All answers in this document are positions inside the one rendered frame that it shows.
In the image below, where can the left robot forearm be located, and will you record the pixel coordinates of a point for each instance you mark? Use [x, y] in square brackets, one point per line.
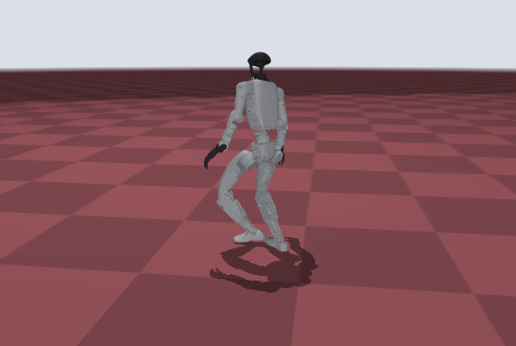
[229, 131]

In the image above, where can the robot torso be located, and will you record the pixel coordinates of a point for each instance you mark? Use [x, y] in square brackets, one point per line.
[262, 109]

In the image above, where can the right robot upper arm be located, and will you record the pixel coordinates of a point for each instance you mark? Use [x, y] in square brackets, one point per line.
[282, 120]

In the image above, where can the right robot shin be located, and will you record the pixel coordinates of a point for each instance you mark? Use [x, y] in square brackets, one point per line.
[269, 214]

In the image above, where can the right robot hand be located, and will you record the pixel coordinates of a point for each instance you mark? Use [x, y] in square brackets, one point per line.
[283, 158]

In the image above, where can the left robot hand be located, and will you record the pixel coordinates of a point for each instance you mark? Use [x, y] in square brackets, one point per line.
[213, 152]

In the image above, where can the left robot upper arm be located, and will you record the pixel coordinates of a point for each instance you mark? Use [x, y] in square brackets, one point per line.
[242, 91]

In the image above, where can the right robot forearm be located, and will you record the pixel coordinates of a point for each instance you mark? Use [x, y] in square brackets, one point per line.
[281, 133]

